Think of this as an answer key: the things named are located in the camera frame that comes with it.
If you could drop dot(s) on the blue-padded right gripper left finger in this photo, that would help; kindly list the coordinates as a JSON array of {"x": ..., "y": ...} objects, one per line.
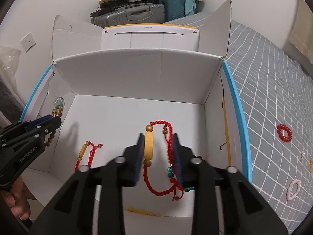
[{"x": 71, "y": 209}]

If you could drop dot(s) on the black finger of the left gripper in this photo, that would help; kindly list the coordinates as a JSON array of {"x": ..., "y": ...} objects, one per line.
[{"x": 49, "y": 126}]

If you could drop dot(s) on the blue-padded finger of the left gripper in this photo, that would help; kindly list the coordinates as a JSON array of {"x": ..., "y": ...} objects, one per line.
[{"x": 40, "y": 121}]

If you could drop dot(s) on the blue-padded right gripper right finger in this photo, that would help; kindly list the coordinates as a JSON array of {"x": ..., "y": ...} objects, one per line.
[{"x": 245, "y": 211}]

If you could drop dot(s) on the blue yellow cardboard box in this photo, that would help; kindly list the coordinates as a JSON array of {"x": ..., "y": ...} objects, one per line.
[{"x": 152, "y": 79}]

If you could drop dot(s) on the person's hand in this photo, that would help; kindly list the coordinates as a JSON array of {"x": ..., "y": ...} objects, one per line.
[{"x": 16, "y": 200}]

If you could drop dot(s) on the clear plastic bag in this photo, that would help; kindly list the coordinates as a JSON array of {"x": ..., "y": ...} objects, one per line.
[{"x": 9, "y": 63}]

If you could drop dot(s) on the grey checked bed sheet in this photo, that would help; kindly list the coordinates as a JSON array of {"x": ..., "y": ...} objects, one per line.
[{"x": 275, "y": 93}]

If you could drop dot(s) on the grey suitcase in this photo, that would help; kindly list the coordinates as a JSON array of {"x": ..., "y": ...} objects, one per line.
[{"x": 131, "y": 14}]

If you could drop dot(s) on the teal suitcase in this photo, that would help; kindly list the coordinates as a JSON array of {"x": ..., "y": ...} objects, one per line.
[{"x": 174, "y": 9}]

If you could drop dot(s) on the beige window curtain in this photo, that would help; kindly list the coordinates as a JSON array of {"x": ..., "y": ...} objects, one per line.
[{"x": 301, "y": 35}]

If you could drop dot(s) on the teal cloth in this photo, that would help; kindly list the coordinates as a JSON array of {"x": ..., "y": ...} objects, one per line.
[{"x": 190, "y": 7}]

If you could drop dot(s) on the white wall socket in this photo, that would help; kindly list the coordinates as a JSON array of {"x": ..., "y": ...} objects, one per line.
[{"x": 28, "y": 42}]

